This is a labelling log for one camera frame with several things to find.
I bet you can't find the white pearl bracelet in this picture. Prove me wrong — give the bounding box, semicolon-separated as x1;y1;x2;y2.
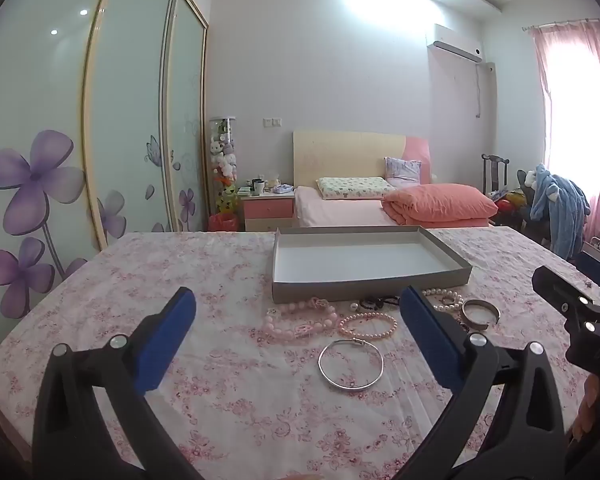
422;287;465;313

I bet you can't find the red trash bin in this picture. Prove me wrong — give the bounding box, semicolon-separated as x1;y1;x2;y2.
208;211;241;233

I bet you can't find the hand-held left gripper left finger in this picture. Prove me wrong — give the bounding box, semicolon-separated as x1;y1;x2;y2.
31;286;206;480

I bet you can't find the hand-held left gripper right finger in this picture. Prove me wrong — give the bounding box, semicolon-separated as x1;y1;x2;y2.
399;285;567;480

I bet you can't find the clear plush toy tube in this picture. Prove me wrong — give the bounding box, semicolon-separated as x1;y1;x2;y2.
208;116;240;231

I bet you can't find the pink nightstand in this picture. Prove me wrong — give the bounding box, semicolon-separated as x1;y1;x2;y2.
242;192;296;232

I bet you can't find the white wire rack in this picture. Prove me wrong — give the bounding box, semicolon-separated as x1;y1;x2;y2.
582;229;600;263

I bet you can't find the dark office chair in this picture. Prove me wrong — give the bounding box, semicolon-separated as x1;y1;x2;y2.
516;169;553;241

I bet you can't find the beige and pink headboard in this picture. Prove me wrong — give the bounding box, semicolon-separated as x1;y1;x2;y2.
293;130;431;191

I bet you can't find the grey cardboard tray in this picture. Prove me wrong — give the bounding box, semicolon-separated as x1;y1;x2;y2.
271;225;473;305

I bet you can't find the pink pearl bracelet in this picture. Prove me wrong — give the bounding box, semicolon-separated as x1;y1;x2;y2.
339;312;398;341

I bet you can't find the white air conditioner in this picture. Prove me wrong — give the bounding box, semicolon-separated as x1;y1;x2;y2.
426;23;483;64

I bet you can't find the floral sliding door wardrobe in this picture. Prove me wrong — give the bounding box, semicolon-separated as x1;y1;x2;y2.
0;0;211;321

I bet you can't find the blue fleece garment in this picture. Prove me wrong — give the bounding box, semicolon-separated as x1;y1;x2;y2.
530;163;591;260

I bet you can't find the dark wooden chair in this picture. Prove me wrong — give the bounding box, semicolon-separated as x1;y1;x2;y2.
481;154;510;196

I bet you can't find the patterned white pillow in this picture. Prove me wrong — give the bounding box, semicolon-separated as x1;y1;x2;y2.
316;176;396;201

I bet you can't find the pink bed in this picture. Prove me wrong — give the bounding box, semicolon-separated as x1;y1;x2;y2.
294;185;496;228

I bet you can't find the pink bead necklace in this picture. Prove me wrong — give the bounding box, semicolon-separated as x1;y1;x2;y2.
264;297;341;345

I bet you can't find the folded orange quilt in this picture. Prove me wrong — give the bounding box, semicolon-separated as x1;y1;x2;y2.
381;183;498;226

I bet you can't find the small purple pillow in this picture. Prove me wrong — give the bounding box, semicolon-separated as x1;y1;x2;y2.
384;156;423;188

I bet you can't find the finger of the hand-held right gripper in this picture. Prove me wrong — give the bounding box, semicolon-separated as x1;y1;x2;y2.
576;251;600;289
532;265;600;376

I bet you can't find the colourful pile of clothes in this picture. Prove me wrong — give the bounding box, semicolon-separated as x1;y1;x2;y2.
490;189;528;223

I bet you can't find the dark bead bracelet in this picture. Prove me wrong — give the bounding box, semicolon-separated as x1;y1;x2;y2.
358;295;403;311

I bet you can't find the air conditioner pipe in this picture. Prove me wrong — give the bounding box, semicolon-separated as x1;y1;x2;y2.
475;61;496;121

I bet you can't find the wide silver cuff bangle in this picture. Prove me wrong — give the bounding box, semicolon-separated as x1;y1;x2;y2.
461;299;502;331

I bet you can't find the person's right hand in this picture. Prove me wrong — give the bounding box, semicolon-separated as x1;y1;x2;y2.
569;376;600;457

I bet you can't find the thin silver bangle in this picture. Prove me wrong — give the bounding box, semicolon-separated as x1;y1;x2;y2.
318;340;385;388

